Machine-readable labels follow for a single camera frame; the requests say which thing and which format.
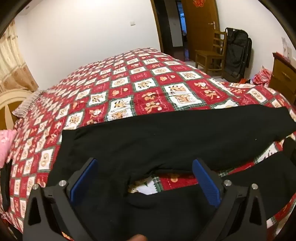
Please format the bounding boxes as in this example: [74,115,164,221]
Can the pink pillow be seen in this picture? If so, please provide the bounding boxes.
[0,130,18,167]

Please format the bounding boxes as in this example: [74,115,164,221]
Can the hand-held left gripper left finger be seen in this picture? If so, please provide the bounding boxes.
[23,158,99,241]

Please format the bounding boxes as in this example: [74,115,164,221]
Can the cream wooden headboard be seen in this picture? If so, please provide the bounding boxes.
[0,89,35,130]

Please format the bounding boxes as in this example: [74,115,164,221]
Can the red printed bedspread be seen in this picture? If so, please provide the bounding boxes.
[0,48,296,241]

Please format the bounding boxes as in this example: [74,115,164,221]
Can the wooden chair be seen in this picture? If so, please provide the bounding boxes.
[195,30,227,78]

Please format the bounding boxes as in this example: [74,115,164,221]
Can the dark cloth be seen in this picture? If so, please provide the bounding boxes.
[0,162,13,211]

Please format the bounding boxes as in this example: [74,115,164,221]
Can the brown wooden door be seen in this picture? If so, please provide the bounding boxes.
[180,0,220,62]

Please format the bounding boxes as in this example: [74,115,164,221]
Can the red checked cloth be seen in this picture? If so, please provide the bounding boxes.
[252,68,272,87]

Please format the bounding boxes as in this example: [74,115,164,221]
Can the black pants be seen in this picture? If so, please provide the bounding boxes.
[47,104,296,241]

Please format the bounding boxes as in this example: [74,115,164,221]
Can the striped pillow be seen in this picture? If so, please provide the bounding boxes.
[12,90,47,116]

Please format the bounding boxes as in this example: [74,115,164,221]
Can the white wall paper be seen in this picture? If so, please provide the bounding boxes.
[281,37,293,58]

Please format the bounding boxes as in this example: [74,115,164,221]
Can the brown door frame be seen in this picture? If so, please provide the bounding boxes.
[150,0,190,61]

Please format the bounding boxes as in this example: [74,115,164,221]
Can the wooden cabinet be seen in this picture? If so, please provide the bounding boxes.
[268,52,296,105]

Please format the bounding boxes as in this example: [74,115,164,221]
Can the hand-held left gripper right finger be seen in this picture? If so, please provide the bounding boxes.
[192,158,268,241]

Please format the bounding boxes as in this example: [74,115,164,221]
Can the beige patterned curtain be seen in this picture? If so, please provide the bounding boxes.
[0,20,39,93]

